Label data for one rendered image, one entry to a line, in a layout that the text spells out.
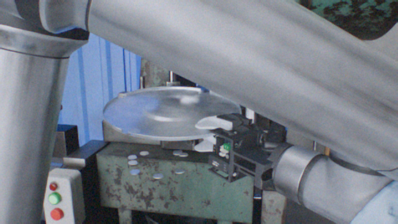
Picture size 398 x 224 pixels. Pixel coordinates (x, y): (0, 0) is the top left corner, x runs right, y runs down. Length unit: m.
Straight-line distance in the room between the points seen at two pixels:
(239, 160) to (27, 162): 0.28
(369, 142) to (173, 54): 0.13
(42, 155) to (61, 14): 0.21
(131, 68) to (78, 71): 0.39
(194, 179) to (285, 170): 0.38
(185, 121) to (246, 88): 0.45
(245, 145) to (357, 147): 0.29
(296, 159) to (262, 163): 0.04
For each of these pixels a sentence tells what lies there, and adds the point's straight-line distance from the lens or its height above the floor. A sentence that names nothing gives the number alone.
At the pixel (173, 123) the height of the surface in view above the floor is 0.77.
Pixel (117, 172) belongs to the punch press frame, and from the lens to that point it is 0.85.
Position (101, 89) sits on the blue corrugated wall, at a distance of 2.37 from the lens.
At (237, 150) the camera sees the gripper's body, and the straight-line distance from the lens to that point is 0.48.
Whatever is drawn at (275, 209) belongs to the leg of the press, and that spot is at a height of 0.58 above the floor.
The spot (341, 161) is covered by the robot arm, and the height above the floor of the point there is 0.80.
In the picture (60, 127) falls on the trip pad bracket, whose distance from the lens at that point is 0.90.
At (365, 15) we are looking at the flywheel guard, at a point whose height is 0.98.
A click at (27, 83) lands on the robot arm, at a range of 0.34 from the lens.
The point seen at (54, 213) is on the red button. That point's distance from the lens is 0.83.
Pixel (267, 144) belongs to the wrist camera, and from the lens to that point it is 0.51.
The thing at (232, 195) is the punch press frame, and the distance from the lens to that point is 0.79.
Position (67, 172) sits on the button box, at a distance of 0.82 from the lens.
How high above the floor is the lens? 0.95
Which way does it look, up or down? 14 degrees down
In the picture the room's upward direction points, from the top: straight up
